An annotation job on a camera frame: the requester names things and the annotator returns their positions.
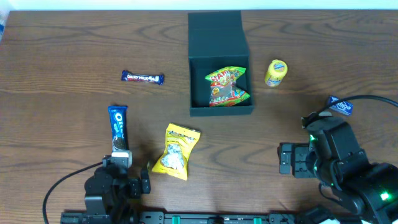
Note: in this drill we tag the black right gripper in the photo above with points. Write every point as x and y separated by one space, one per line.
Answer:
298 160

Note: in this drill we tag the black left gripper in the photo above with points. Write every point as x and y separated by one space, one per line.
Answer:
137 187

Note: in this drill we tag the yellow snack bag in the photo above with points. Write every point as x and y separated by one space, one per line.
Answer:
179 143

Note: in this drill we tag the blue Oreo cookie pack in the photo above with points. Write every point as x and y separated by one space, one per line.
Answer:
117 118

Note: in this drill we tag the green Haribo gummy bag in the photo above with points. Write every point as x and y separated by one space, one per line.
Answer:
224 92

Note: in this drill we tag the Dairy Milk chocolate bar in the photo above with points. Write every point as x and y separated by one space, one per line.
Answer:
128 76

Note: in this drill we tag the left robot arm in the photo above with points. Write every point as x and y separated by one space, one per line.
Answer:
95 205

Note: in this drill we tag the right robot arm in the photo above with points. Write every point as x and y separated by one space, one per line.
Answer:
365 189

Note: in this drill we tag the blue Eclipse mint box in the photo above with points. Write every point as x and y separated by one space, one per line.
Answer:
344 107

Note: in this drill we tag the yellow candy bottle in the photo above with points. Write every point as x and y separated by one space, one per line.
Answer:
276 72

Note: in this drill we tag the dark green open box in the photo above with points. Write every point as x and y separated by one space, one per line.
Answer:
217 40

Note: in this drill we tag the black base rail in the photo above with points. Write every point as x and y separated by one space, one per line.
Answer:
186 218

